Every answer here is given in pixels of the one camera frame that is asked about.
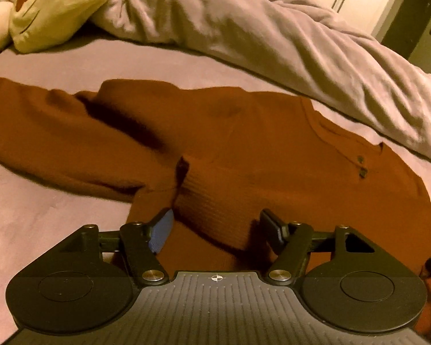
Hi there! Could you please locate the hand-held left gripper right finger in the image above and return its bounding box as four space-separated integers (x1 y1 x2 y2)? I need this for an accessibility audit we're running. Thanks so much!
259 208 378 286

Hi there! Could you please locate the brown knit sweater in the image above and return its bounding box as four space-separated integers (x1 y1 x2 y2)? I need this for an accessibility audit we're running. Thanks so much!
0 76 431 344

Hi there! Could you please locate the grey crumpled duvet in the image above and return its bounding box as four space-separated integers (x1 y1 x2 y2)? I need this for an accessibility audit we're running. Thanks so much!
90 0 431 168

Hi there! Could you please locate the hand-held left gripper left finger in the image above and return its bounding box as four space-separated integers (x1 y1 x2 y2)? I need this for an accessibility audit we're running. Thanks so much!
57 208 175 285

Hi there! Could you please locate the yellow plush cushion with face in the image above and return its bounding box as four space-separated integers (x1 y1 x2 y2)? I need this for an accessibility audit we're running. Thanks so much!
0 0 126 54

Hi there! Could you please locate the dark door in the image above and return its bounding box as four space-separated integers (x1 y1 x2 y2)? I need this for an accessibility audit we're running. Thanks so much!
381 0 431 77

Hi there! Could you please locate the bed with grey sheet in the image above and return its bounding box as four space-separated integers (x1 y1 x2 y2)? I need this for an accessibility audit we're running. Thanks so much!
0 32 431 345

